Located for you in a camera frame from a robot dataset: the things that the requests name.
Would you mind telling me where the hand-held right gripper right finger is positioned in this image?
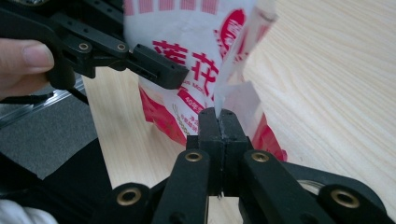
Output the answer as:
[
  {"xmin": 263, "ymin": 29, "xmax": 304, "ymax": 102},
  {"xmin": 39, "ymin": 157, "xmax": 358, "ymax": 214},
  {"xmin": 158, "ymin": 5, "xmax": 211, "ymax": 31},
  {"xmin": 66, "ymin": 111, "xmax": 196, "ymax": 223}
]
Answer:
[{"xmin": 219, "ymin": 108, "xmax": 254, "ymax": 198}]

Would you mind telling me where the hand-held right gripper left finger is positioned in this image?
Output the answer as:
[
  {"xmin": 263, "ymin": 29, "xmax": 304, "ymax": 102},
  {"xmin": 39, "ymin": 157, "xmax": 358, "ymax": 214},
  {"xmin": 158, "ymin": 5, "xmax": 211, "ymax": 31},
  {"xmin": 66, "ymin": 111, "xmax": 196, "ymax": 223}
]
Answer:
[{"xmin": 186, "ymin": 106, "xmax": 226, "ymax": 197}]

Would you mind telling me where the red and white plastic bag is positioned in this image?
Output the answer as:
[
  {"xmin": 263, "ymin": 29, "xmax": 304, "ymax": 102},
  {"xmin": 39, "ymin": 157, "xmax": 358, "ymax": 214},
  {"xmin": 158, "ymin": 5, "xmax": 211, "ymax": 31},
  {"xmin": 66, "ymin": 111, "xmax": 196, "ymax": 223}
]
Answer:
[{"xmin": 122, "ymin": 0, "xmax": 290, "ymax": 163}]

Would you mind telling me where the dark cloth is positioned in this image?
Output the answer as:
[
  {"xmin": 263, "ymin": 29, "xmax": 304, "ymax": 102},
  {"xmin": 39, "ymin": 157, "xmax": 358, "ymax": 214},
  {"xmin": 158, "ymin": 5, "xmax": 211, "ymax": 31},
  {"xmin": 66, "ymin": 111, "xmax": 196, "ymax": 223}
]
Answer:
[{"xmin": 0, "ymin": 138, "xmax": 114, "ymax": 224}]

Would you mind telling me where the white cloth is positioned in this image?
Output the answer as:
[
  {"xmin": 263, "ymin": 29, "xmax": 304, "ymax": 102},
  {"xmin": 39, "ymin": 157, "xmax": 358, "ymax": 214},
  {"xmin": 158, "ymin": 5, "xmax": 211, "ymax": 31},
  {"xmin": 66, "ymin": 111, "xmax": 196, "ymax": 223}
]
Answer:
[{"xmin": 0, "ymin": 198, "xmax": 59, "ymax": 224}]

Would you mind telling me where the left hand-held gripper black cable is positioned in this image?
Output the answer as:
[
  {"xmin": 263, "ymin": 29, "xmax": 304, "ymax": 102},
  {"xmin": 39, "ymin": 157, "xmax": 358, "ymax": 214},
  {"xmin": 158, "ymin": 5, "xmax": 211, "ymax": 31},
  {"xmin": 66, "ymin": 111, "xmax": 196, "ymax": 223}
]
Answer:
[{"xmin": 0, "ymin": 87, "xmax": 98, "ymax": 105}]

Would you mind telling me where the grey metal floor rail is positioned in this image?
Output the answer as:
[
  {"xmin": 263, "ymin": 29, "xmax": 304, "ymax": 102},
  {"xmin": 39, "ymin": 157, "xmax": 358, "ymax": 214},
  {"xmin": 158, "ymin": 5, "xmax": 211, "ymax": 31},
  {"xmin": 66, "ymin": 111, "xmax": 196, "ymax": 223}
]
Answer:
[{"xmin": 0, "ymin": 76, "xmax": 87, "ymax": 131}]

